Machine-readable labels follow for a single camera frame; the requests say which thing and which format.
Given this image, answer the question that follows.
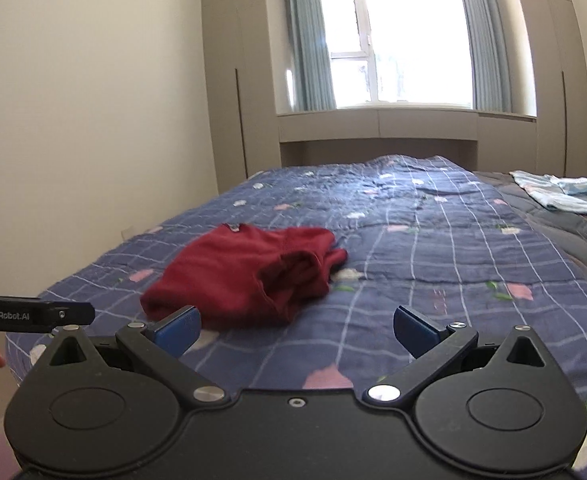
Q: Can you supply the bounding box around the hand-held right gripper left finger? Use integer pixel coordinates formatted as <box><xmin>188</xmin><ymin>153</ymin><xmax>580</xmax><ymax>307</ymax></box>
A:
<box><xmin>48</xmin><ymin>305</ymin><xmax>227</xmax><ymax>406</ymax></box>

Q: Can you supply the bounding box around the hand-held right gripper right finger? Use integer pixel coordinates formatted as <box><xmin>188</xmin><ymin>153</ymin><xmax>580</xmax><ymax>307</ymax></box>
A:
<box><xmin>363</xmin><ymin>305</ymin><xmax>547</xmax><ymax>406</ymax></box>

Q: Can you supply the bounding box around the red sweater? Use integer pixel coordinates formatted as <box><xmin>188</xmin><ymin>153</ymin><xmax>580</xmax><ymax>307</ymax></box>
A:
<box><xmin>140</xmin><ymin>223</ymin><xmax>348</xmax><ymax>331</ymax></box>

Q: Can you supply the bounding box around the blue checked floral quilt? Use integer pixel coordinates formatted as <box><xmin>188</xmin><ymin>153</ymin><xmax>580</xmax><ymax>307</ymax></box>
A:
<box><xmin>6</xmin><ymin>154</ymin><xmax>587</xmax><ymax>461</ymax></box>

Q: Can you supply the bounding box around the grey bed sheet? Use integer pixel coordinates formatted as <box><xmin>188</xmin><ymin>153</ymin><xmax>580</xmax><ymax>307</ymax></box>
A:
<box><xmin>473</xmin><ymin>170</ymin><xmax>587</xmax><ymax>281</ymax></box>

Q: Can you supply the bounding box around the light blue cloth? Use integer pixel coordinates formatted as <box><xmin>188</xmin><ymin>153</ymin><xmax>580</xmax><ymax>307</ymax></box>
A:
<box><xmin>511</xmin><ymin>170</ymin><xmax>587</xmax><ymax>216</ymax></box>

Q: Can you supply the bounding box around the beige window cabinet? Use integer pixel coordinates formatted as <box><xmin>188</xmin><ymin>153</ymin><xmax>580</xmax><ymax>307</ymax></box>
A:
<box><xmin>276</xmin><ymin>107</ymin><xmax>539</xmax><ymax>168</ymax></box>

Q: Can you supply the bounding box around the beige wardrobe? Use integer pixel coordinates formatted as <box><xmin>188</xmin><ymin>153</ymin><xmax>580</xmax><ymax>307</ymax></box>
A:
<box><xmin>201</xmin><ymin>0</ymin><xmax>282</xmax><ymax>196</ymax></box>
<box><xmin>511</xmin><ymin>0</ymin><xmax>587</xmax><ymax>178</ymax></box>

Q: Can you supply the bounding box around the light blue curtain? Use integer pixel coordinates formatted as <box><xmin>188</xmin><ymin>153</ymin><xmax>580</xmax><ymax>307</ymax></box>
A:
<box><xmin>451</xmin><ymin>0</ymin><xmax>514</xmax><ymax>113</ymax></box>
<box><xmin>284</xmin><ymin>0</ymin><xmax>337</xmax><ymax>111</ymax></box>

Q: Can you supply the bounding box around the window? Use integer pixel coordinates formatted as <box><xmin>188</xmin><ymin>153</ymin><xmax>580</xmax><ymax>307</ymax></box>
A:
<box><xmin>318</xmin><ymin>0</ymin><xmax>474</xmax><ymax>108</ymax></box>

